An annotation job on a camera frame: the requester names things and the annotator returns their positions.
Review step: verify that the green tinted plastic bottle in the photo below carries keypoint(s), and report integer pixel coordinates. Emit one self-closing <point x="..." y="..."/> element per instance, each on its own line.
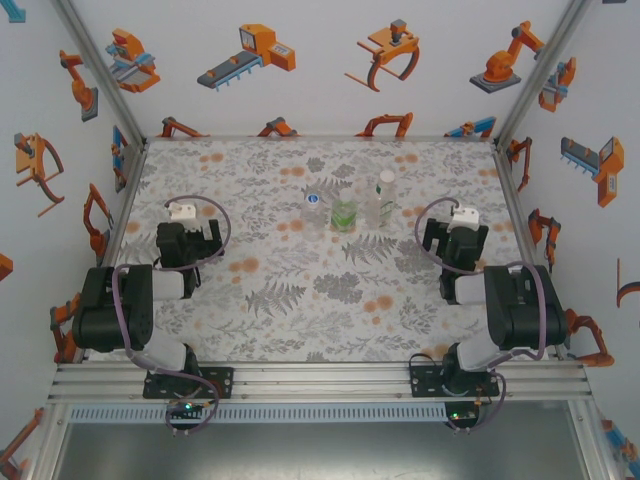
<point x="344" y="217"/>

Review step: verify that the clear plain plastic bottle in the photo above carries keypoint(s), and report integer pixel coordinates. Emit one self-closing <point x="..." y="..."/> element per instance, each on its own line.
<point x="312" y="222"/>

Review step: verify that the aluminium frame post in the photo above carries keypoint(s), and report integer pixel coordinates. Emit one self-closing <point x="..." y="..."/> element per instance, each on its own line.
<point x="50" y="440"/>
<point x="100" y="75"/>
<point x="592" y="440"/>
<point x="540" y="75"/>

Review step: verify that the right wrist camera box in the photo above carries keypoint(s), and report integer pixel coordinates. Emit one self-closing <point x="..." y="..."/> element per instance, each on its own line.
<point x="464" y="219"/>

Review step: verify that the aluminium back rail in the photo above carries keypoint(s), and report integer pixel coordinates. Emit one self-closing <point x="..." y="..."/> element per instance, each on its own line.
<point x="320" y="137"/>

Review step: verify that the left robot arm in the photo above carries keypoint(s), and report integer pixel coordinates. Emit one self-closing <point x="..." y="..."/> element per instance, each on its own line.
<point x="100" y="320"/>

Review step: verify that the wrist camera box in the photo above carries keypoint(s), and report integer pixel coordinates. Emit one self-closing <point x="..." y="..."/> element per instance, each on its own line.
<point x="181" y="212"/>
<point x="464" y="219"/>

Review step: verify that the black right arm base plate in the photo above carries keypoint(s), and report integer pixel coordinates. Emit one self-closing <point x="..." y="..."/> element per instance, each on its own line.
<point x="422" y="382"/>

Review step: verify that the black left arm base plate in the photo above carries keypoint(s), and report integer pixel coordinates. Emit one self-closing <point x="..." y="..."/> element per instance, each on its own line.
<point x="222" y="382"/>

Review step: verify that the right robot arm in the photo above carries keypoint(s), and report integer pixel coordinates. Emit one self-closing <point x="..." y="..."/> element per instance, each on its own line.
<point x="520" y="320"/>

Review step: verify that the aluminium front rail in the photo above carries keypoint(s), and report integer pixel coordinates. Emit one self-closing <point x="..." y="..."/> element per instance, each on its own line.
<point x="320" y="382"/>

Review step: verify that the aluminium side rail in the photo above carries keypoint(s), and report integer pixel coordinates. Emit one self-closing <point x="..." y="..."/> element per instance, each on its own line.
<point x="505" y="170"/>
<point x="131" y="170"/>

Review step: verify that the clear bottle with green label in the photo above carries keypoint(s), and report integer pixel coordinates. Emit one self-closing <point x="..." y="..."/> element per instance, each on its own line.
<point x="381" y="207"/>

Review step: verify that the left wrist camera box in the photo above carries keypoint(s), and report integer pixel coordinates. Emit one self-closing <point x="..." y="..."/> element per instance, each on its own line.
<point x="181" y="212"/>

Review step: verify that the floral patterned table mat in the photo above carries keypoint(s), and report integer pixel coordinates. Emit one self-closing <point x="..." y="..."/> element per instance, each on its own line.
<point x="300" y="330"/>

